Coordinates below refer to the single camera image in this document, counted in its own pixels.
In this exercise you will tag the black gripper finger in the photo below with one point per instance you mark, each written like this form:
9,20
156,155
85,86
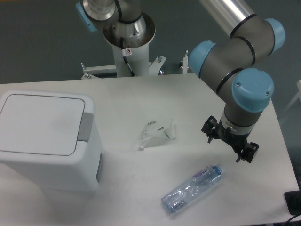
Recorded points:
246,151
210,128

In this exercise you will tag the white trash can body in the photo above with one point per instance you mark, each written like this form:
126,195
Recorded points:
78,171

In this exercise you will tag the clear plastic water bottle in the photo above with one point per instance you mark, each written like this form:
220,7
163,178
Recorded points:
192,188

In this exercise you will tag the white furniture at right edge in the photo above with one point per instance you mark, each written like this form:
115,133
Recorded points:
296,98

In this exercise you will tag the black device at table edge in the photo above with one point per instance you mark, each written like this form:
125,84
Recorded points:
293,201

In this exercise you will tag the crumpled clear plastic wrapper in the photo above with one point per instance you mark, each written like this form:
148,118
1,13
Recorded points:
163,129

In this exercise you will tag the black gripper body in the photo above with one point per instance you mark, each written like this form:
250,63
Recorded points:
233,135

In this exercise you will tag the white trash can lid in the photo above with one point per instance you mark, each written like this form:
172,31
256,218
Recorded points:
40,124

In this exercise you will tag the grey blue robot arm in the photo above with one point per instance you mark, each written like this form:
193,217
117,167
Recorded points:
227,70

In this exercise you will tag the grey trash can push button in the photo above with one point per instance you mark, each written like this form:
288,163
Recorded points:
85,127

